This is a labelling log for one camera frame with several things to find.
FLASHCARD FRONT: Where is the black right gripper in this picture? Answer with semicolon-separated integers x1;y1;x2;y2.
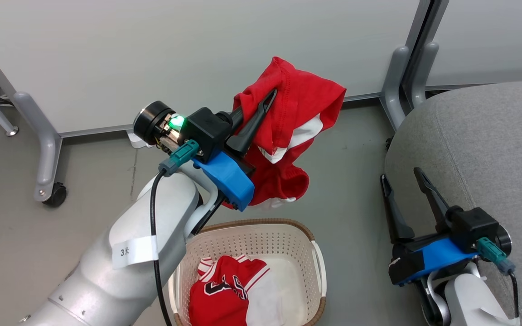
381;167;512;257

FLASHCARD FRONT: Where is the white paper cable label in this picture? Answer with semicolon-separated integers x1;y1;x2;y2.
111;235;159;269

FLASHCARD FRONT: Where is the grey partition post with feet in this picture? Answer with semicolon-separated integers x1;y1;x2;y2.
380;0;450;133

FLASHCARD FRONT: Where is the grey fabric sofa seat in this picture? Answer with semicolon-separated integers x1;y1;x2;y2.
384;79;522;326

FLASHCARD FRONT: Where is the red and white sports jersey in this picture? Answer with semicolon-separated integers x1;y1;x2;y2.
188;254;285;326

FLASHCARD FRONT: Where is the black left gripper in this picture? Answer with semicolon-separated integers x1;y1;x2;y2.
133;89;278;161

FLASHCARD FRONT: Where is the red garment with white trim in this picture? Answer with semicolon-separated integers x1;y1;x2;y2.
222;56;347;210

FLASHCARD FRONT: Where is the cream perforated laundry basket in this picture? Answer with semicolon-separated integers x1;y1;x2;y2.
168;219;328;326

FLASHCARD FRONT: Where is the grey partition leg with caster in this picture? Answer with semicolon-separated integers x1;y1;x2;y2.
13;91;68;208

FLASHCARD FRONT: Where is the black cable with teal connector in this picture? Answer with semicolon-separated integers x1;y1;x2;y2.
476;237;521;318
150;139;200;326

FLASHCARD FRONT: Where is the small white floor bracket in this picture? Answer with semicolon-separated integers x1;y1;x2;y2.
127;130;154;149

